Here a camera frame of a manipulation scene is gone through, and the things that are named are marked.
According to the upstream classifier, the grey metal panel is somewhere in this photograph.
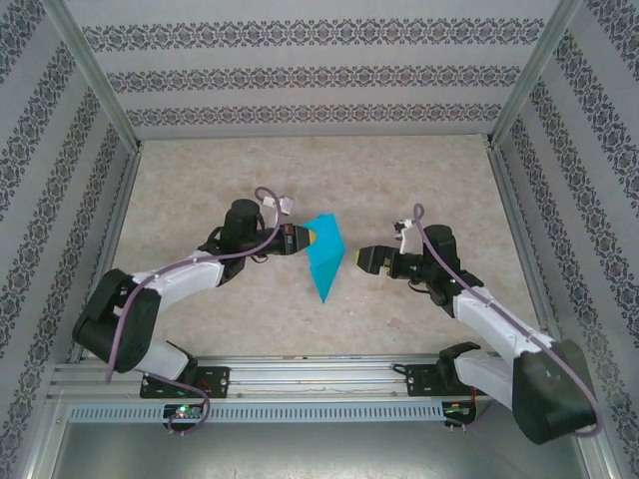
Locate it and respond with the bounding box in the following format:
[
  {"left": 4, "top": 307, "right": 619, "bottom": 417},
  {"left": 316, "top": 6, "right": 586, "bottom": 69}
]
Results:
[{"left": 47, "top": 418, "right": 613, "bottom": 479}]

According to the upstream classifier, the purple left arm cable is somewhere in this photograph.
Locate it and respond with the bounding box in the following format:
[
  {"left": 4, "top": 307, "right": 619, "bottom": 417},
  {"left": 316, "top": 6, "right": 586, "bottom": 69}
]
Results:
[{"left": 104, "top": 187, "right": 289, "bottom": 439}]

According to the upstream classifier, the blue paper sheet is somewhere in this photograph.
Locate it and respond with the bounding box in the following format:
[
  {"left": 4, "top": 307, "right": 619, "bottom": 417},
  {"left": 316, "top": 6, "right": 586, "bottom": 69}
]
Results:
[{"left": 304, "top": 213, "right": 346, "bottom": 304}]

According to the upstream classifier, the aluminium table side rail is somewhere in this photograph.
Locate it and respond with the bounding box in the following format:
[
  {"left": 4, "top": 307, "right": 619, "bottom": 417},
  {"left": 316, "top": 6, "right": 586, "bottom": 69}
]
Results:
[
  {"left": 67, "top": 142, "right": 146, "bottom": 363},
  {"left": 486, "top": 144, "right": 570, "bottom": 359}
]

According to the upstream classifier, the grey slotted cable duct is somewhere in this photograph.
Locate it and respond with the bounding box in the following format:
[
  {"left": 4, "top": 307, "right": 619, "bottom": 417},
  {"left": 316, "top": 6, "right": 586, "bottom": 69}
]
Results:
[{"left": 67, "top": 402, "right": 445, "bottom": 424}]

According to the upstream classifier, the left controller board with LED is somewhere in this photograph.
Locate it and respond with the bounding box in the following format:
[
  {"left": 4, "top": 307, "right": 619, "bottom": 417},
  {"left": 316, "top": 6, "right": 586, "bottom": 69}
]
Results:
[{"left": 163, "top": 403, "right": 206, "bottom": 420}]

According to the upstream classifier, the aluminium frame post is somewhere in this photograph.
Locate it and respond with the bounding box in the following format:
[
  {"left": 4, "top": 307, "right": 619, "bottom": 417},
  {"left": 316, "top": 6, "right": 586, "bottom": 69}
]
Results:
[
  {"left": 483, "top": 0, "right": 585, "bottom": 151},
  {"left": 39, "top": 0, "right": 144, "bottom": 154}
]

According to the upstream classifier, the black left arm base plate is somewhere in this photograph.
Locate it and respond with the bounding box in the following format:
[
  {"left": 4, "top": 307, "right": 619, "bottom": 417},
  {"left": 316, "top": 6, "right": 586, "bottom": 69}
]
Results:
[{"left": 139, "top": 366, "right": 232, "bottom": 400}]

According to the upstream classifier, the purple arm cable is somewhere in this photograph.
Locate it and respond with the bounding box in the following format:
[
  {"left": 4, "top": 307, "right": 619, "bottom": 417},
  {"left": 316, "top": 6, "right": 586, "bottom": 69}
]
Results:
[
  {"left": 104, "top": 187, "right": 289, "bottom": 439},
  {"left": 411, "top": 203, "right": 604, "bottom": 439}
]

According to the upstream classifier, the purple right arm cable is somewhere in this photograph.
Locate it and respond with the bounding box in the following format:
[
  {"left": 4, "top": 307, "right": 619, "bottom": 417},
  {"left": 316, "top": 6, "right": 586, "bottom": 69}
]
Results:
[{"left": 411, "top": 203, "right": 604, "bottom": 439}]

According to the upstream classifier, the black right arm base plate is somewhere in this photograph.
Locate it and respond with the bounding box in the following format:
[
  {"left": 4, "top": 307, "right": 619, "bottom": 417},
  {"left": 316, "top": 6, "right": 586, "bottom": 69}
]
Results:
[{"left": 404, "top": 362, "right": 495, "bottom": 399}]

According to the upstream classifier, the aluminium mounting rail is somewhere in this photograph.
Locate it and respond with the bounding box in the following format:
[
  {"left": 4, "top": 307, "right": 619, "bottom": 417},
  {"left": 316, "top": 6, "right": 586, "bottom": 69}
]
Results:
[{"left": 47, "top": 354, "right": 588, "bottom": 400}]

